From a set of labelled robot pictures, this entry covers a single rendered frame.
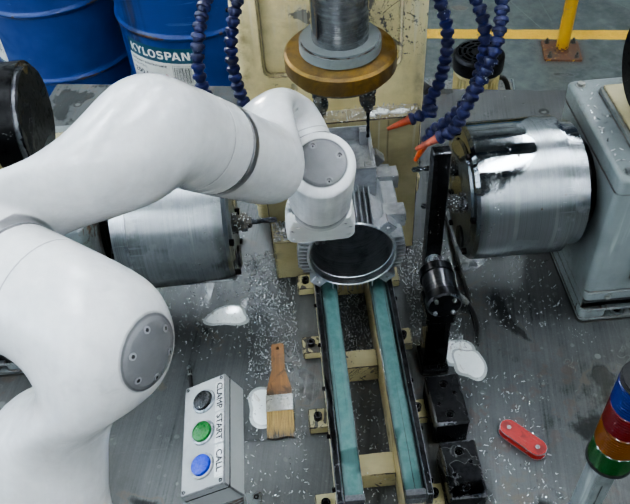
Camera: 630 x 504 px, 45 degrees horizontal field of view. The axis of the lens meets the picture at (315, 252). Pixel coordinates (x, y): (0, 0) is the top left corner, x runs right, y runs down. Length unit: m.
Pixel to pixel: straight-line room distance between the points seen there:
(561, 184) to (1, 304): 0.98
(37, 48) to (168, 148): 2.64
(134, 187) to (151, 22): 2.24
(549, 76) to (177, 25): 1.73
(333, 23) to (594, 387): 0.79
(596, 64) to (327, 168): 2.98
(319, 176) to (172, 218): 0.44
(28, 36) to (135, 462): 2.14
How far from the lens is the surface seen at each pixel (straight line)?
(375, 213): 1.30
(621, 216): 1.37
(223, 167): 0.67
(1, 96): 1.23
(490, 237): 1.33
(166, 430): 1.41
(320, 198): 0.88
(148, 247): 1.29
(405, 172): 1.49
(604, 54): 3.87
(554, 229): 1.36
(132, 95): 0.60
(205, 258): 1.29
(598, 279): 1.48
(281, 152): 0.75
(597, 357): 1.51
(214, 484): 1.03
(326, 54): 1.18
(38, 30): 3.18
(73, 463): 0.66
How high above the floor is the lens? 1.98
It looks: 46 degrees down
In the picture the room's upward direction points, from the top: 4 degrees counter-clockwise
